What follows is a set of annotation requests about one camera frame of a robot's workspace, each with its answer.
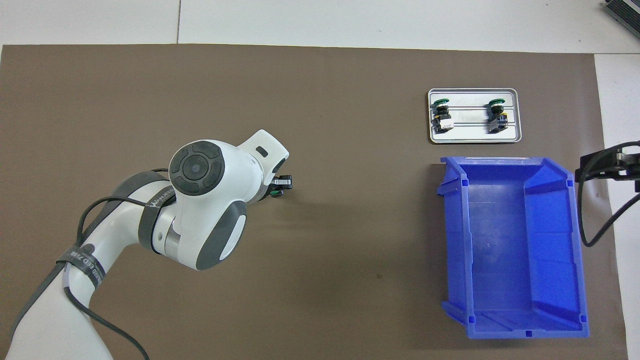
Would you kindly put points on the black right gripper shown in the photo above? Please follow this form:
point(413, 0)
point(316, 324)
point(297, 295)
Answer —
point(636, 167)

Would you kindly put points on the brown table mat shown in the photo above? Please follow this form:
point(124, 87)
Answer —
point(325, 275)

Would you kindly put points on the green push button switch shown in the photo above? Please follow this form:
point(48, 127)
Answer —
point(442, 117)
point(274, 192)
point(497, 117)

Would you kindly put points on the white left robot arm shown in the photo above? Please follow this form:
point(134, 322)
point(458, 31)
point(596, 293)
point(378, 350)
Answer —
point(215, 200)

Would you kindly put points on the blue plastic storage bin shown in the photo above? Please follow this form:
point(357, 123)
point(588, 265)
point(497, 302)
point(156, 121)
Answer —
point(500, 250)

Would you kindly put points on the grey metal tray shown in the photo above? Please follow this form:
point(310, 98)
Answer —
point(472, 125)

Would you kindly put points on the grey ribbed device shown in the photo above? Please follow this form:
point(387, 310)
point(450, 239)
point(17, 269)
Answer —
point(625, 12)

